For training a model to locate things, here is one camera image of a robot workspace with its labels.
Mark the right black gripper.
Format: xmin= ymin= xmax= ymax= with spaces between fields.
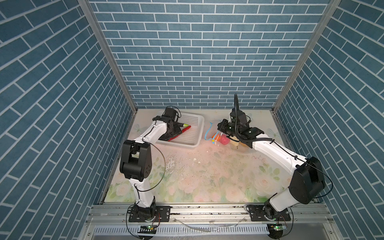
xmin=217 ymin=118 xmax=241 ymax=139

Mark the red toy chili pepper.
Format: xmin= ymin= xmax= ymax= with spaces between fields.
xmin=169 ymin=126 xmax=191 ymax=142

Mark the pink toy fruit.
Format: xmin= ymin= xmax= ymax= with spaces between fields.
xmin=220 ymin=135 xmax=230 ymax=145

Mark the orange toy tangerine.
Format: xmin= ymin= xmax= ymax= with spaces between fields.
xmin=212 ymin=134 xmax=221 ymax=144

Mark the clear zip bag blue zipper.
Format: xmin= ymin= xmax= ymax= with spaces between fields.
xmin=204 ymin=116 xmax=264 ymax=149

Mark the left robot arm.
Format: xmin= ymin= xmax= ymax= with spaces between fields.
xmin=120 ymin=106 xmax=184 ymax=210

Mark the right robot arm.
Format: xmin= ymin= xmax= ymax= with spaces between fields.
xmin=218 ymin=108 xmax=326 ymax=220

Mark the dark toy eggplant green stem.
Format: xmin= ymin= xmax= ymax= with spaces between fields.
xmin=177 ymin=122 xmax=190 ymax=128

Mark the white plastic perforated basket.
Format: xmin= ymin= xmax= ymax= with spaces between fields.
xmin=156 ymin=112 xmax=205 ymax=149

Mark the black corrugated cable hose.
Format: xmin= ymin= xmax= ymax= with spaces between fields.
xmin=233 ymin=93 xmax=275 ymax=143

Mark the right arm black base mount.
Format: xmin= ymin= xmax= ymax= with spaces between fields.
xmin=245 ymin=204 xmax=292 ymax=222

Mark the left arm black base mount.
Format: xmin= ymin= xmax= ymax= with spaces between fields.
xmin=128 ymin=206 xmax=171 ymax=223

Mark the white slotted cable duct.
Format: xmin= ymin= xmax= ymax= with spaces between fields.
xmin=94 ymin=224 xmax=270 ymax=237

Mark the aluminium front rail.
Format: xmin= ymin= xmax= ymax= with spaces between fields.
xmin=86 ymin=203 xmax=334 ymax=225

